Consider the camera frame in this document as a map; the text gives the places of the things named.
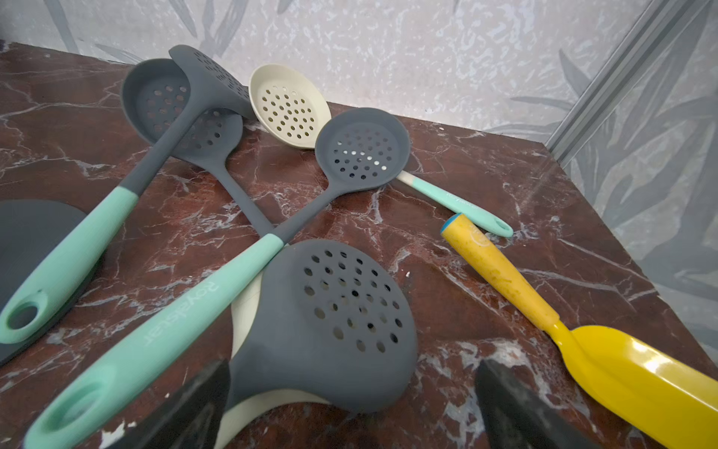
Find large grey skimmer mint handle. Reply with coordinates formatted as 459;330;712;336
225;239;418;413

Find dark grey utensil rack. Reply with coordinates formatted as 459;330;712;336
1;199;103;365

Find cream utensil under grey skimmer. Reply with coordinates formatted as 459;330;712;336
215;272;328;448

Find yellow plastic scoop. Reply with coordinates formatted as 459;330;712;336
441;214;717;448

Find grey slotted spatula mint handle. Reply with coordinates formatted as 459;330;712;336
1;45;254;344

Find grey skimmer all grey handle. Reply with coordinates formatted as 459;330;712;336
122;58;276;237

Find cream skimmer mint handle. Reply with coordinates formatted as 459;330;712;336
249;64;513;238

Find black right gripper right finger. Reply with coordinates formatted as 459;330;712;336
475;359;598;448

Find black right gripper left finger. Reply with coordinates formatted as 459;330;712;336
112;359;230;448

